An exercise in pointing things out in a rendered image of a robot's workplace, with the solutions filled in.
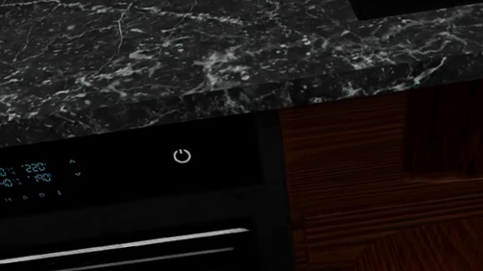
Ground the black dishwasher control panel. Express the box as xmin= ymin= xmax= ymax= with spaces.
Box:
xmin=0 ymin=111 xmax=266 ymax=226

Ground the black marble countertop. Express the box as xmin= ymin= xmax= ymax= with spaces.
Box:
xmin=0 ymin=0 xmax=483 ymax=157

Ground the dark wood cabinet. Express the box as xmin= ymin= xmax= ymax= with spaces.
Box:
xmin=270 ymin=77 xmax=483 ymax=271

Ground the black built-in oven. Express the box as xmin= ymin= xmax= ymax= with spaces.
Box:
xmin=0 ymin=104 xmax=302 ymax=271

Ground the silver dishwasher door handle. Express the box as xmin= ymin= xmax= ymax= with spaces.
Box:
xmin=0 ymin=218 xmax=251 ymax=271

